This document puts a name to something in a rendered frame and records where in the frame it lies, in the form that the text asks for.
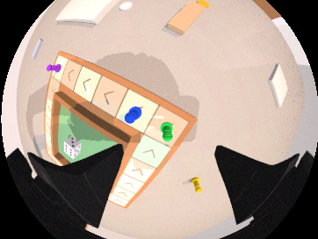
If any square board game track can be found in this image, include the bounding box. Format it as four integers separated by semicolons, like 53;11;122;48
43;50;197;208

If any purple game pawn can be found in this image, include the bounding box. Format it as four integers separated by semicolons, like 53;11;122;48
47;63;61;73

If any yellow game pawn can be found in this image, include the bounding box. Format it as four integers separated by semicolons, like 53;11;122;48
192;177;201;192

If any blue pawn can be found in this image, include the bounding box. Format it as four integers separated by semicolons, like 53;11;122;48
124;106;141;123

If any green pawn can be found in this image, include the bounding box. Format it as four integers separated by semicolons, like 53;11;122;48
160;120;173;141

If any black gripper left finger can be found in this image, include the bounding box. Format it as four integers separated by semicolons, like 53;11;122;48
27;144;124;228

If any peach rectangular block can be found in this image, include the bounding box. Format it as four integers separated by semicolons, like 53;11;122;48
167;2;206;35

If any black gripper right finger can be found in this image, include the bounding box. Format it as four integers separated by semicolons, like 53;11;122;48
214;145;300;225

